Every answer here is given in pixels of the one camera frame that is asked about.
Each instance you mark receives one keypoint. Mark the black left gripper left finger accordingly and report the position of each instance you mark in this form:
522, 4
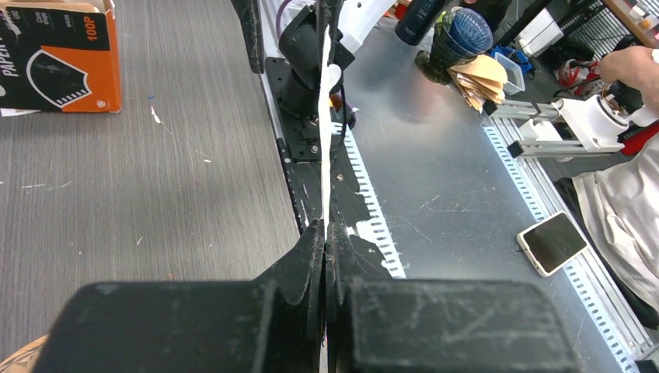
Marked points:
269, 324

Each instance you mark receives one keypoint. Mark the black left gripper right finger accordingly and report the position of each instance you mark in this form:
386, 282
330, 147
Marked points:
378, 324

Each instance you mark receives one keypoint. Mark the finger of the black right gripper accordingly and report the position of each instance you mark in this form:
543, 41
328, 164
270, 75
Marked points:
248, 12

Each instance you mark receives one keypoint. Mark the white paper coffee filter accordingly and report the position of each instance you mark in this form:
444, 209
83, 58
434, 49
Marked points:
324, 128

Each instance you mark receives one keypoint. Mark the orange coffee filter box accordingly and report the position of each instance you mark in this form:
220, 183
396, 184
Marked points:
59, 56

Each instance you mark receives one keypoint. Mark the large wooden ring holder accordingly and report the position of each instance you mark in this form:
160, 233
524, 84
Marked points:
23, 360

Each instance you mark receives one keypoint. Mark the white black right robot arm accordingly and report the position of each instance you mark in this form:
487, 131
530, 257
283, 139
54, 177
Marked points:
319, 44

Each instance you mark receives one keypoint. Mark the brown paper filter stack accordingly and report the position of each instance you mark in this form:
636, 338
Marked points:
479, 81

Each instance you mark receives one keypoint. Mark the operator hand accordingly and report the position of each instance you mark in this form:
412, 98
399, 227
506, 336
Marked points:
636, 67

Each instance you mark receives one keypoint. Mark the white smartphone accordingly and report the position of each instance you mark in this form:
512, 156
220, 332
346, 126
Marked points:
551, 243

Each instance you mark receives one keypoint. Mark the dark blue ribbed cup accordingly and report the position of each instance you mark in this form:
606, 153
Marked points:
460, 36

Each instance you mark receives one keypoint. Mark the grey operator clothing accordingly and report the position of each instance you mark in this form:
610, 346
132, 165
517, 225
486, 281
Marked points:
619, 207

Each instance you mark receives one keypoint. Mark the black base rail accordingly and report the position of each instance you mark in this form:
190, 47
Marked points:
356, 200

